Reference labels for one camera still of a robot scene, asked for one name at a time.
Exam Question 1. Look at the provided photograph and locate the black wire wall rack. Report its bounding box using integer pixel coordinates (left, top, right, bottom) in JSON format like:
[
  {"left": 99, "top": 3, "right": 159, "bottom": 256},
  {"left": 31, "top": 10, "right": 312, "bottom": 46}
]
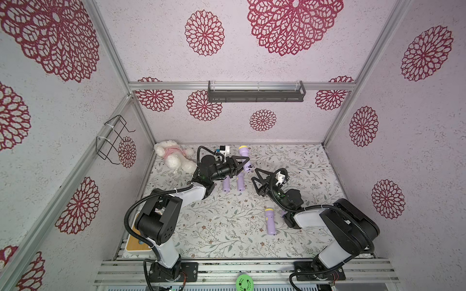
[{"left": 95, "top": 115, "right": 137, "bottom": 168}]

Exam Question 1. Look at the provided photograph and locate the black wall shelf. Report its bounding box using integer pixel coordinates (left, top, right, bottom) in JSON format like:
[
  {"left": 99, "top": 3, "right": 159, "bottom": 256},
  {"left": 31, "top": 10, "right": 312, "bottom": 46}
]
[{"left": 207, "top": 81, "right": 307, "bottom": 103}]

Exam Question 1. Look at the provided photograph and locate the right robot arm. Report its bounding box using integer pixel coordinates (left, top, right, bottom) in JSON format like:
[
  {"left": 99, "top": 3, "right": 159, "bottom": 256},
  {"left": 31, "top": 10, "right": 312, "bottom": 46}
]
[{"left": 251, "top": 168, "right": 380, "bottom": 290}]

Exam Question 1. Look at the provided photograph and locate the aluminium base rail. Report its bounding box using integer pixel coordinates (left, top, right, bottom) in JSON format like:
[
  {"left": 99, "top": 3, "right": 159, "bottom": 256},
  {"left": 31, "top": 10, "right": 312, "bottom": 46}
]
[{"left": 92, "top": 258, "right": 400, "bottom": 286}]

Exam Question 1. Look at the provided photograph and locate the white plush teddy bear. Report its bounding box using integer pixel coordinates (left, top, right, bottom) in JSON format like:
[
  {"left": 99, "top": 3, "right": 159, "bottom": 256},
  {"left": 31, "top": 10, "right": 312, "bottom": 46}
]
[{"left": 154, "top": 140, "right": 197, "bottom": 175}]

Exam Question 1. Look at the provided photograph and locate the green tape roll front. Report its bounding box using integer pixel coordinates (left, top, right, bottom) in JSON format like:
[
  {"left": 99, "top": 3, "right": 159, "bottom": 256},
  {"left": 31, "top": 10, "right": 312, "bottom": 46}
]
[{"left": 235, "top": 274, "right": 254, "bottom": 291}]

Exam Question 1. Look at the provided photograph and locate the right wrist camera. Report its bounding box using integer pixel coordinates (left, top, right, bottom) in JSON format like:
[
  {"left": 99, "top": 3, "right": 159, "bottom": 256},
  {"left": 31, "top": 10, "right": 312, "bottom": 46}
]
[{"left": 274, "top": 168, "right": 289, "bottom": 187}]

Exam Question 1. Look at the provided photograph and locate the purple flashlight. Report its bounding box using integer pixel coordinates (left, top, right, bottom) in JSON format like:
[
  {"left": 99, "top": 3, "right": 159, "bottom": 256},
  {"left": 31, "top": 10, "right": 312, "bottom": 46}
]
[
  {"left": 238, "top": 145, "right": 254, "bottom": 174},
  {"left": 237, "top": 177, "right": 245, "bottom": 192},
  {"left": 265, "top": 208, "right": 277, "bottom": 235},
  {"left": 223, "top": 176, "right": 231, "bottom": 193}
]

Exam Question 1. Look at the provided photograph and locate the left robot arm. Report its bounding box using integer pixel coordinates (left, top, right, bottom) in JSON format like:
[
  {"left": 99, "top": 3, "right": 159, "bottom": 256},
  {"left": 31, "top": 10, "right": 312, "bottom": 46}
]
[{"left": 123, "top": 152, "right": 250, "bottom": 288}]

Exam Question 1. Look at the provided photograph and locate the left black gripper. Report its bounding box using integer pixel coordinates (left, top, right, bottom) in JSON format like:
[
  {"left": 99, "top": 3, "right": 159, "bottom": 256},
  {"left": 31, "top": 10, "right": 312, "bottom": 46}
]
[{"left": 210, "top": 155, "right": 250, "bottom": 182}]

